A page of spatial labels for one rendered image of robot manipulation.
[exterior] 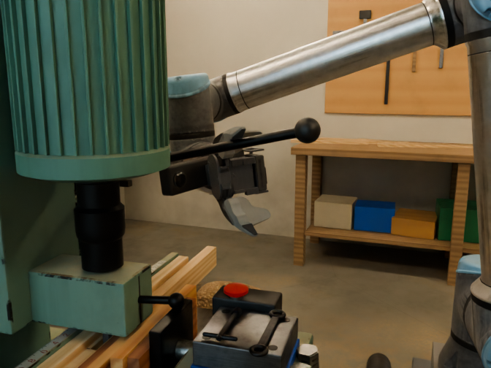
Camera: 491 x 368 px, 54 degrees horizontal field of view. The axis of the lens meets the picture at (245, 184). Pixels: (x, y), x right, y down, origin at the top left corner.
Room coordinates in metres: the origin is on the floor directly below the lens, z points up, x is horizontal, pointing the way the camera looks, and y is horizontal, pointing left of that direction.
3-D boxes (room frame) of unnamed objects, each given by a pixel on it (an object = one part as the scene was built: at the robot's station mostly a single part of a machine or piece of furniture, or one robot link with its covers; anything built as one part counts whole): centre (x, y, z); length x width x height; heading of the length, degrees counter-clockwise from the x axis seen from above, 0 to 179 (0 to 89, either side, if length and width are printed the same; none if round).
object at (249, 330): (0.51, 0.00, 0.99); 0.13 x 0.11 x 0.06; 163
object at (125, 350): (0.56, 0.11, 0.94); 0.20 x 0.02 x 0.08; 163
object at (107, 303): (0.58, 0.20, 0.99); 0.14 x 0.07 x 0.09; 73
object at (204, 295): (0.77, 0.03, 0.91); 0.12 x 0.09 x 0.03; 73
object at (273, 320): (0.47, -0.03, 1.00); 0.10 x 0.02 x 0.01; 163
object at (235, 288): (0.54, 0.01, 1.02); 0.03 x 0.03 x 0.01
